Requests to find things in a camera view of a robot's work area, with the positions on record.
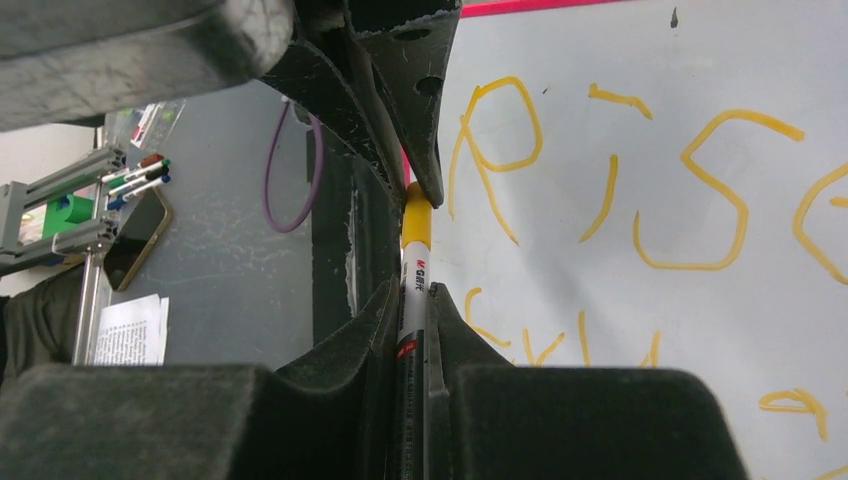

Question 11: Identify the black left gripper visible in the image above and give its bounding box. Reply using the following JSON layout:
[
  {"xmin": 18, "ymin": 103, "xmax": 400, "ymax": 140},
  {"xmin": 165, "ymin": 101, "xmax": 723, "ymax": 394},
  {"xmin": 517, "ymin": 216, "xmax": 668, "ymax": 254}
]
[{"xmin": 1, "ymin": 1, "xmax": 295, "ymax": 131}]

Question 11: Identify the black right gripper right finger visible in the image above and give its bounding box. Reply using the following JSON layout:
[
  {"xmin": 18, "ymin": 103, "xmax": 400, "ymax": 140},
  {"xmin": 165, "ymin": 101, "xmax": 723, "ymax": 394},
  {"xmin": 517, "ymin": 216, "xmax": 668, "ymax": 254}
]
[{"xmin": 427, "ymin": 283, "xmax": 748, "ymax": 479}]

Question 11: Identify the black smartphone gold case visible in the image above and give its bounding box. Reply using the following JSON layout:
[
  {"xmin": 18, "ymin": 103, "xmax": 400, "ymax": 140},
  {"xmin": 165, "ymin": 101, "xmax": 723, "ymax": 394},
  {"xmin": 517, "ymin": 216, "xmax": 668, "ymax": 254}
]
[{"xmin": 102, "ymin": 187, "xmax": 173, "ymax": 292}]

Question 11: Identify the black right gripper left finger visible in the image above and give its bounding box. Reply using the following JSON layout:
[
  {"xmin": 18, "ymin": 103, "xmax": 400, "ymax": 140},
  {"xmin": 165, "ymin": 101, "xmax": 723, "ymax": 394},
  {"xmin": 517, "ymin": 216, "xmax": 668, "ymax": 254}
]
[{"xmin": 1, "ymin": 280, "xmax": 399, "ymax": 479}]

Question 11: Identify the yellow marker cap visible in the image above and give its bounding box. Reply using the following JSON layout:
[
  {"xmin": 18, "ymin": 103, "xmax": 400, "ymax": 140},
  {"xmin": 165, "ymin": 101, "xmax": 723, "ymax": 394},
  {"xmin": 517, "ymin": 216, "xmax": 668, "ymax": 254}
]
[{"xmin": 401, "ymin": 182, "xmax": 433, "ymax": 249}]

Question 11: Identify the white marker pen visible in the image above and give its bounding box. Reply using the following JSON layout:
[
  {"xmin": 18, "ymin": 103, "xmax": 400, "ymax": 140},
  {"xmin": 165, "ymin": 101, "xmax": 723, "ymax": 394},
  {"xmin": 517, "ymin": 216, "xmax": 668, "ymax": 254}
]
[{"xmin": 390, "ymin": 241, "xmax": 430, "ymax": 479}]

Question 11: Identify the white printed paper sheet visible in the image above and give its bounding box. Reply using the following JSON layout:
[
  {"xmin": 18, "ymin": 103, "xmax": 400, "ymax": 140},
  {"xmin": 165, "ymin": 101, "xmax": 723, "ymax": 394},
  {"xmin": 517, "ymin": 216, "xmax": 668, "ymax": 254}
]
[{"xmin": 92, "ymin": 294, "xmax": 170, "ymax": 366}]

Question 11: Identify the pink framed whiteboard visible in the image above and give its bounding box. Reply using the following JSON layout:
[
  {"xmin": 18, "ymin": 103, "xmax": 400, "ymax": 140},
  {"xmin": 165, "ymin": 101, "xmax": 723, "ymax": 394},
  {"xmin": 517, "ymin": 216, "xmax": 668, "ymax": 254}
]
[{"xmin": 431, "ymin": 1, "xmax": 847, "ymax": 479}]

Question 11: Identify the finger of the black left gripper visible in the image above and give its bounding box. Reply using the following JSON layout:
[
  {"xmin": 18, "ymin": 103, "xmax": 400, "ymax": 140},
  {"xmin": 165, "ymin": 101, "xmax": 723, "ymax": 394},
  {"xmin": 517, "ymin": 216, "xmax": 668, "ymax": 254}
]
[
  {"xmin": 261, "ymin": 1, "xmax": 405, "ymax": 206},
  {"xmin": 347, "ymin": 0, "xmax": 462, "ymax": 208}
]

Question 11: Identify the aluminium frame with pens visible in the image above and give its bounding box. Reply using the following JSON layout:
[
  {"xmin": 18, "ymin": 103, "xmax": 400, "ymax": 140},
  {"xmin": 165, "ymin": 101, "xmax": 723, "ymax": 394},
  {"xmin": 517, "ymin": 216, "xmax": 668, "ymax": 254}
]
[{"xmin": 0, "ymin": 99, "xmax": 187, "ymax": 369}]

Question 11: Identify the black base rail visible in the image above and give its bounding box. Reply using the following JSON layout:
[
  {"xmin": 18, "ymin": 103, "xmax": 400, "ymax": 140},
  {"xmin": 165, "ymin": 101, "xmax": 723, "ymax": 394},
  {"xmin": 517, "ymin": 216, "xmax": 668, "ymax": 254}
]
[{"xmin": 310, "ymin": 127, "xmax": 400, "ymax": 345}]

